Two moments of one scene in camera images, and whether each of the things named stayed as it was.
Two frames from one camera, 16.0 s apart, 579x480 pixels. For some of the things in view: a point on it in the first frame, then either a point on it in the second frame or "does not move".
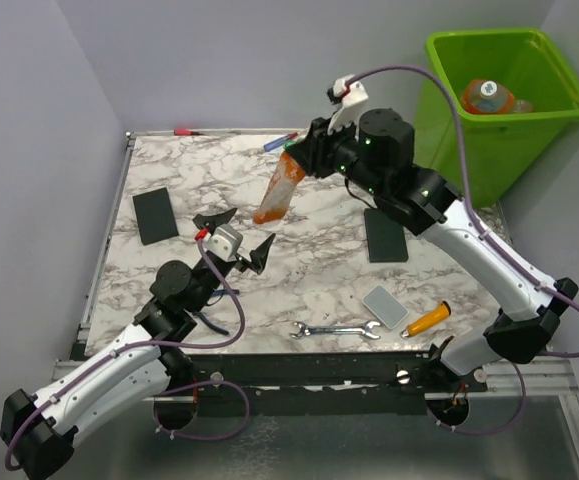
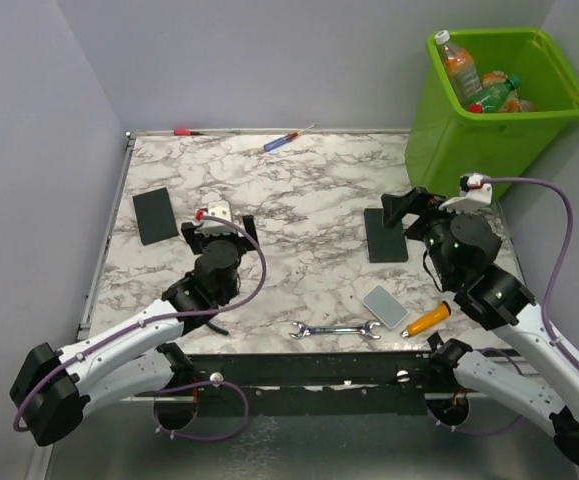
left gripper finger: [258, 256] → [249, 226]
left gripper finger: [211, 222] → [194, 241]
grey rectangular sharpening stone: [385, 307] does not move
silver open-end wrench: [365, 329] does not move
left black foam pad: [155, 216] does not move
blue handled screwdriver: [279, 142] does not move
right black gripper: [312, 151] → [394, 206]
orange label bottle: [487, 97] → [514, 104]
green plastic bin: [504, 152] does not move
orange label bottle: [288, 175] → [460, 69]
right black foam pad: [386, 239] does not move
